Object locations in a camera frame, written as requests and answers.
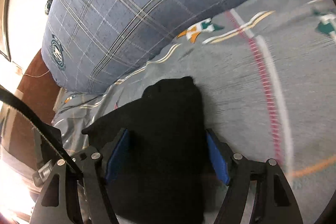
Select black pants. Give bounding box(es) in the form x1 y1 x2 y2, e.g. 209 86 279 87
82 76 213 223

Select brown wooden headboard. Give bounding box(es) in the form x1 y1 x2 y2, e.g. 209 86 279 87
1 51 60 170

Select grey patterned bed sheet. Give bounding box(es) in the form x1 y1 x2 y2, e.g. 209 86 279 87
52 0 335 223

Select blue plaid pillow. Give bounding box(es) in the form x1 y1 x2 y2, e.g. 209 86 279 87
41 0 322 94

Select black ribbed cable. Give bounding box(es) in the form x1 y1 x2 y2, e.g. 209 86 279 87
0 84 83 177

